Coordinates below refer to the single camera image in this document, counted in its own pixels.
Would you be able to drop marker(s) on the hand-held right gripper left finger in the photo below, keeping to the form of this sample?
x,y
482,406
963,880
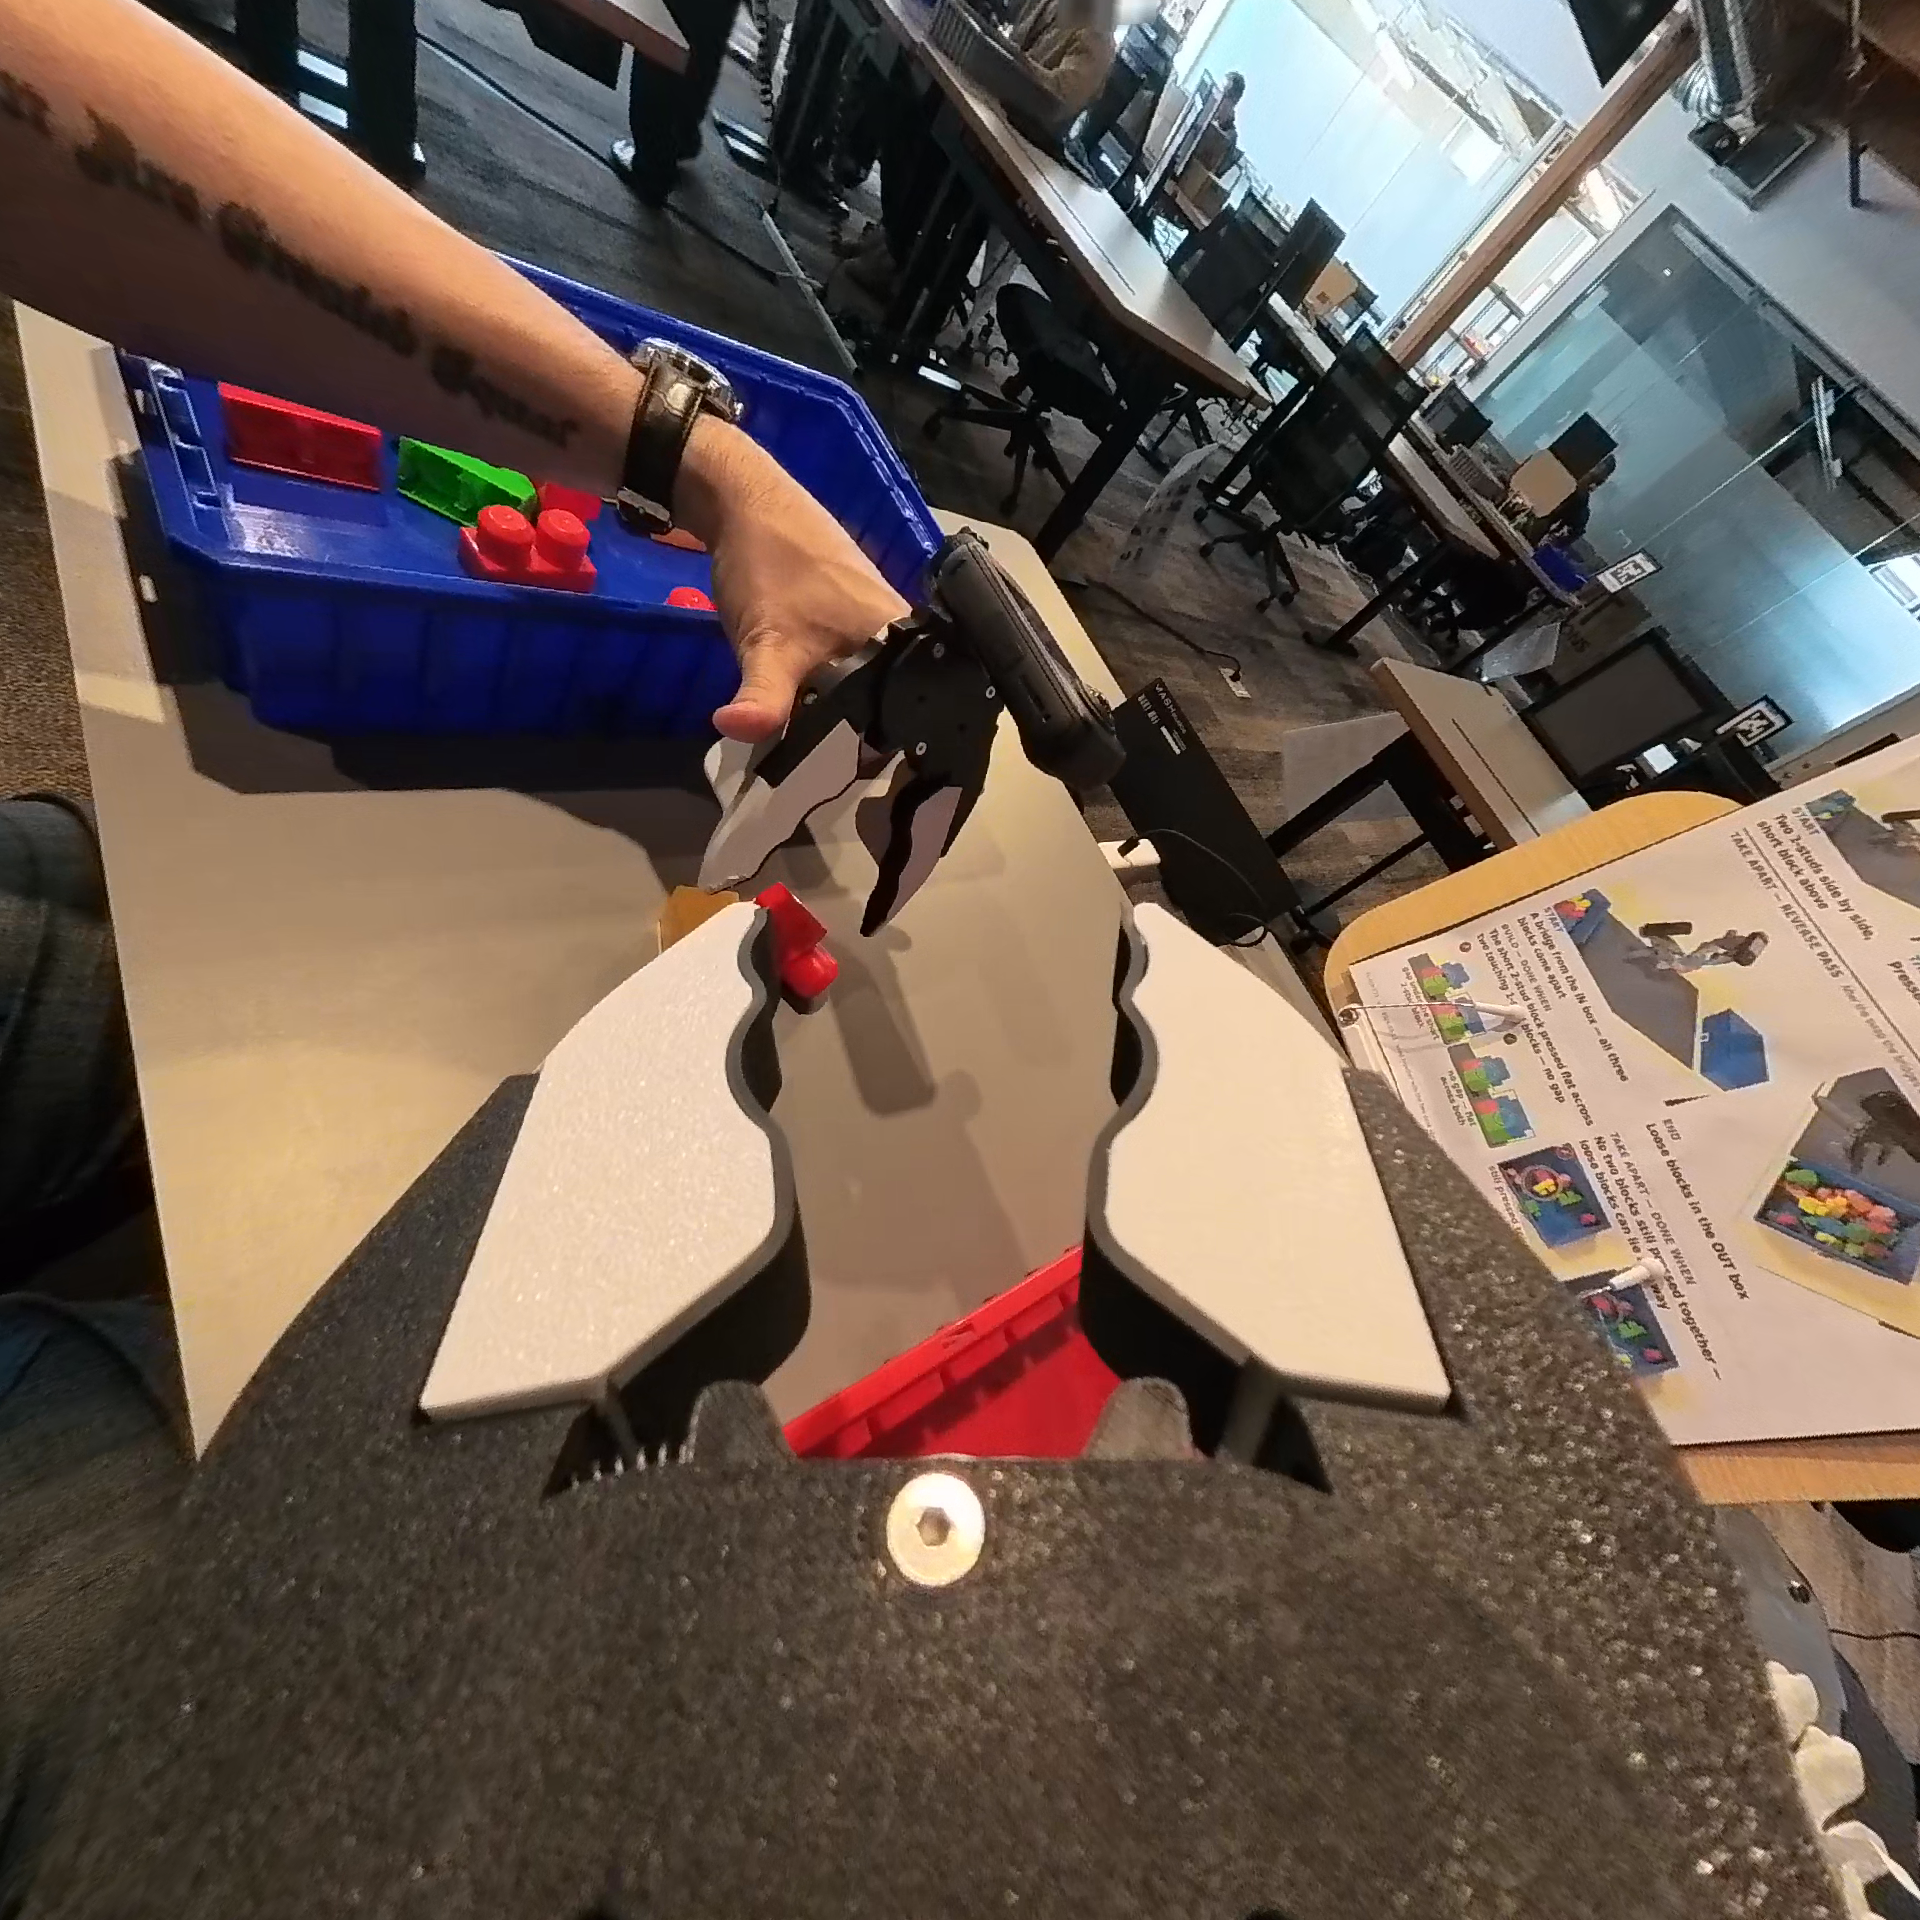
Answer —
x,y
613,1187

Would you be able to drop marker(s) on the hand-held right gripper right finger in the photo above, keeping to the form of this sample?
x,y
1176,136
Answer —
x,y
1259,1201

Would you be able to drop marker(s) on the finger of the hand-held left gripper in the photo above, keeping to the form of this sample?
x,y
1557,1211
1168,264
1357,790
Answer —
x,y
749,838
925,838

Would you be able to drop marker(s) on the small red mega block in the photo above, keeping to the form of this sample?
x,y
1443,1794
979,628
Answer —
x,y
796,944

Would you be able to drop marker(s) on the blue plastic bin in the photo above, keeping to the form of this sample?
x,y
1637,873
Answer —
x,y
393,645

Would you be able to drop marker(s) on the person's left forearm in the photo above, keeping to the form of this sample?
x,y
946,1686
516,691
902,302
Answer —
x,y
269,208

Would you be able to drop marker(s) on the tan mega block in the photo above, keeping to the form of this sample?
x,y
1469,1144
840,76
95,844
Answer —
x,y
693,907

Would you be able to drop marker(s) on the red two-stud mega block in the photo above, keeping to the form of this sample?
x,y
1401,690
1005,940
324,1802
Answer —
x,y
525,553

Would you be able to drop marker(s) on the half-hidden red mega block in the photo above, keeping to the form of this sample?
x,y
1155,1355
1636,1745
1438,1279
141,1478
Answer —
x,y
570,504

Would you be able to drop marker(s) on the green mega block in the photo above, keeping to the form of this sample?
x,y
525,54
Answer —
x,y
458,486

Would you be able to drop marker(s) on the flat red mega block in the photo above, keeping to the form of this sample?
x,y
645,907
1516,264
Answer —
x,y
299,439

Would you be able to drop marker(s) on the person's left hand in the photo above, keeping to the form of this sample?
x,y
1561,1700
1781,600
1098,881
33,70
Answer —
x,y
780,584

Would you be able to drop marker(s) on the black computer tower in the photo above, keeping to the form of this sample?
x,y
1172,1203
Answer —
x,y
1202,826

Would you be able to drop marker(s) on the black office chair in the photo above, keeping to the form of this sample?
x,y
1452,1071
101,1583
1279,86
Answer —
x,y
1320,449
1050,368

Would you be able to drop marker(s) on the red plastic bin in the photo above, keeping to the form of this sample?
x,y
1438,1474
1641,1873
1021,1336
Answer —
x,y
976,1379

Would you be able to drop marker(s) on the round wooden side table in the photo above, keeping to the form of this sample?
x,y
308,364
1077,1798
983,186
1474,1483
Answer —
x,y
1516,873

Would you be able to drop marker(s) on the dark leather wristwatch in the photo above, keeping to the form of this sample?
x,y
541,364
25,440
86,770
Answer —
x,y
667,426

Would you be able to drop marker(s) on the long office desk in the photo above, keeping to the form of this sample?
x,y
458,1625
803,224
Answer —
x,y
1112,257

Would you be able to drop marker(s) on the printed instruction sheet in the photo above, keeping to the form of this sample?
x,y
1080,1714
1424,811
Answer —
x,y
1696,1139

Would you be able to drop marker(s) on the small white table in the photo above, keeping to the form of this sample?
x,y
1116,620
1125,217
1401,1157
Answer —
x,y
1479,748

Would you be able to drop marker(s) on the dark monitor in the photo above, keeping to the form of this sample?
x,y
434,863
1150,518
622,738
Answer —
x,y
1628,705

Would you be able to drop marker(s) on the white bumpy object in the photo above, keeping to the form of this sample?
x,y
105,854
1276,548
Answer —
x,y
1840,1784

